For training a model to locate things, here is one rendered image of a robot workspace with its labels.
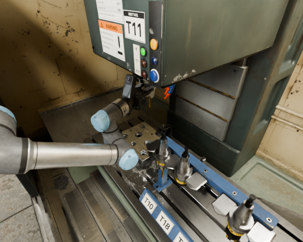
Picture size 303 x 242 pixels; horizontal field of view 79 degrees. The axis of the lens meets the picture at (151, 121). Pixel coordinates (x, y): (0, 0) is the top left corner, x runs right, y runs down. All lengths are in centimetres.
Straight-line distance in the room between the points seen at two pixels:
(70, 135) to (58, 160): 115
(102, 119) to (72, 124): 110
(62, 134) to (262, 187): 162
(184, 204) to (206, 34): 75
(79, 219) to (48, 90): 109
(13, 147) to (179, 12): 51
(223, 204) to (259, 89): 67
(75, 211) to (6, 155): 76
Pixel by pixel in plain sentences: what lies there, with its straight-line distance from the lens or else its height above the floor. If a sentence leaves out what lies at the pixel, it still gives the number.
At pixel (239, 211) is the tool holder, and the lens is 59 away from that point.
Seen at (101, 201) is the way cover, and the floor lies 74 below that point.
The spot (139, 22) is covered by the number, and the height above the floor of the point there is 168.
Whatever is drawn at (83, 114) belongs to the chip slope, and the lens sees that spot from 184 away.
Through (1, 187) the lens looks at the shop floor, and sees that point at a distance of 269.
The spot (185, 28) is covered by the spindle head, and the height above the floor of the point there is 167.
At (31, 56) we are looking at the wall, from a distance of 172.
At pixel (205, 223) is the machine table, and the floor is 90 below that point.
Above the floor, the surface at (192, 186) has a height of 122.
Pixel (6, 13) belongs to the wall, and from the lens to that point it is 167.
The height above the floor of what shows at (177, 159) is 122.
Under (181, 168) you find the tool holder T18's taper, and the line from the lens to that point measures 66.
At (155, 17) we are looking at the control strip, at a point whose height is 169.
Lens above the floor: 175
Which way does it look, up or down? 36 degrees down
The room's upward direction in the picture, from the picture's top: 1 degrees counter-clockwise
